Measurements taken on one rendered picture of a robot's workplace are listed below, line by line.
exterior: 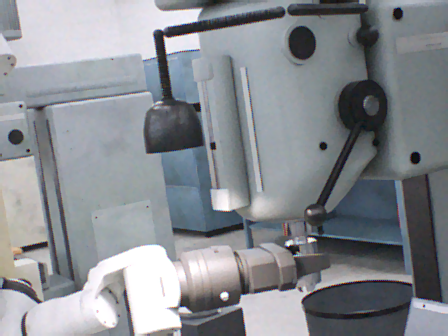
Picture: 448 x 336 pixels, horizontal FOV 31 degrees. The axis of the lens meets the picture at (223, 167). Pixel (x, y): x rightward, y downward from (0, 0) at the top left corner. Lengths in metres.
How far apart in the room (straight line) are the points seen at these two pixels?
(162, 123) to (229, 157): 0.17
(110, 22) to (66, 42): 0.71
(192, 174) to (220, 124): 7.41
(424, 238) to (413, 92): 0.42
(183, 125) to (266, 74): 0.17
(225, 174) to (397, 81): 0.28
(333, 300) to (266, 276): 2.34
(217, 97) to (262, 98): 0.06
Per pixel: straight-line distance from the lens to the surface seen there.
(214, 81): 1.08
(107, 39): 11.03
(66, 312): 1.19
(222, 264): 1.12
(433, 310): 1.54
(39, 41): 10.66
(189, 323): 1.49
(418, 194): 1.51
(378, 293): 3.48
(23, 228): 9.57
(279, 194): 1.07
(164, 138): 0.94
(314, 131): 1.07
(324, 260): 1.17
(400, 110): 1.15
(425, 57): 1.19
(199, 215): 8.52
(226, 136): 1.08
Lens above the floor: 1.50
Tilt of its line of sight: 5 degrees down
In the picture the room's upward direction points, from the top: 8 degrees counter-clockwise
